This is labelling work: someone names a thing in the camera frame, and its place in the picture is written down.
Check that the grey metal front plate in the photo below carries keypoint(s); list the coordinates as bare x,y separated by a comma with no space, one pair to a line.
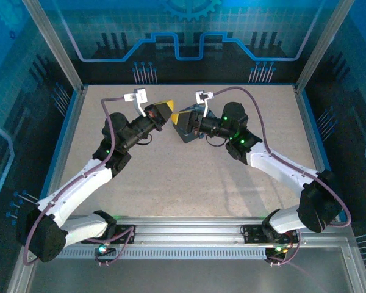
186,277

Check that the blue printed box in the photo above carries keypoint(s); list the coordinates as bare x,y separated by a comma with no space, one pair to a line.
187,137

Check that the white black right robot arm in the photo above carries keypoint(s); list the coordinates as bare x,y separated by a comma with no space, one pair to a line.
280,166

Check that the aluminium frame post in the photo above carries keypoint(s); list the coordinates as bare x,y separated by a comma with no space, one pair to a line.
323,45
56,45

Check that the aluminium table side rail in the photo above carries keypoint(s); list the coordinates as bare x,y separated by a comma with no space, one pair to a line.
314,131
69,131

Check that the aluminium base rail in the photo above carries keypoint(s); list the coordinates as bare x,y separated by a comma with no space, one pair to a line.
186,229

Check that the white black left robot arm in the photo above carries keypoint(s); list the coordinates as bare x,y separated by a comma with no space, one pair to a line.
79,186

